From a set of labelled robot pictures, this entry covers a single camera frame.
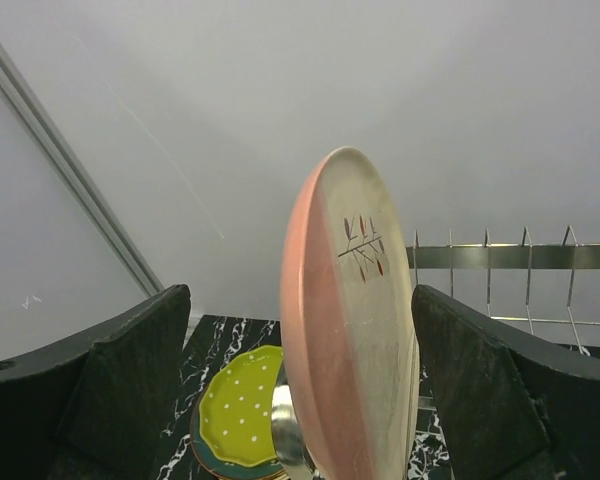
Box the teal plate in stack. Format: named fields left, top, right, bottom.
left=189, top=401, right=287, bottom=480

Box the left aluminium frame post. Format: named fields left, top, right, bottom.
left=0, top=43, right=163, bottom=296

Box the green dotted scalloped plate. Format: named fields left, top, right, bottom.
left=199, top=345, right=283, bottom=468

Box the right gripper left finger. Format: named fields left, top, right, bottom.
left=0, top=285, right=191, bottom=479

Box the cream and pink plate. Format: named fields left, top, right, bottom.
left=280, top=147, right=419, bottom=479

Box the steel dish rack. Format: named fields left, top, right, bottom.
left=272, top=227, right=600, bottom=479

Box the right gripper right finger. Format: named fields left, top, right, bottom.
left=411, top=285, right=600, bottom=479

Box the black marble mat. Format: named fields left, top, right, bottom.
left=44, top=313, right=600, bottom=480

